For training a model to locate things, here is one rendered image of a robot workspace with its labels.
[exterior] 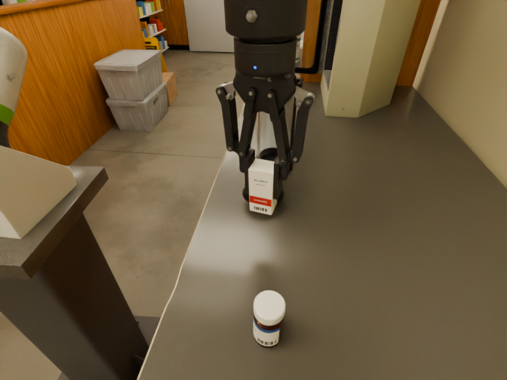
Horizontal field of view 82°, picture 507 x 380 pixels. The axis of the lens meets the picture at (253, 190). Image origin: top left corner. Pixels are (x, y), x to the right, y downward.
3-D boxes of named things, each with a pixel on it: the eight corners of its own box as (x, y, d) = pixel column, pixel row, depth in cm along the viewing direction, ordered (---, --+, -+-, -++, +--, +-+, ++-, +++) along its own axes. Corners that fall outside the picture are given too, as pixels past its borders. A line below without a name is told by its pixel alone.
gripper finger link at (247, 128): (257, 90, 36) (247, 87, 37) (242, 160, 44) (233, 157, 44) (266, 81, 39) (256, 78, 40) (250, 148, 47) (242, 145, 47)
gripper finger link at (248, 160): (248, 158, 44) (244, 157, 44) (249, 194, 48) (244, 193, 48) (255, 148, 46) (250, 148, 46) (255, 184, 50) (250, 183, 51)
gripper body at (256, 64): (307, 30, 36) (300, 103, 42) (242, 27, 38) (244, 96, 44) (293, 44, 30) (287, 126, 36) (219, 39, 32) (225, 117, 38)
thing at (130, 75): (167, 81, 319) (162, 49, 299) (145, 102, 272) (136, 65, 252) (132, 80, 323) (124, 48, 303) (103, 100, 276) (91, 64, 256)
